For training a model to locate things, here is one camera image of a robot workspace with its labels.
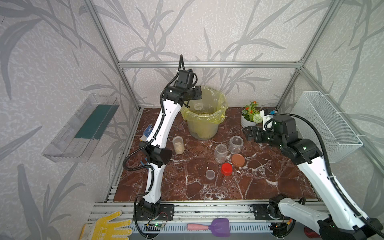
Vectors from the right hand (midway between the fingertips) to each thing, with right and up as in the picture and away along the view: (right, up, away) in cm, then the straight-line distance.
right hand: (249, 128), depth 70 cm
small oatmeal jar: (-25, +12, +14) cm, 31 cm away
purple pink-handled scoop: (-14, -46, -1) cm, 49 cm away
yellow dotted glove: (-69, -47, -1) cm, 84 cm away
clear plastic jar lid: (-18, -28, +17) cm, 37 cm away
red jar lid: (-8, -25, +17) cm, 31 cm away
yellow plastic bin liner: (-17, +12, +34) cm, 40 cm away
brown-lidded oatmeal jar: (-2, -11, +21) cm, 23 cm away
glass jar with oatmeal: (-37, -11, +19) cm, 43 cm away
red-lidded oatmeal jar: (-12, -14, +11) cm, 22 cm away
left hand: (-25, +20, +10) cm, 33 cm away
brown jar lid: (0, -21, +21) cm, 29 cm away
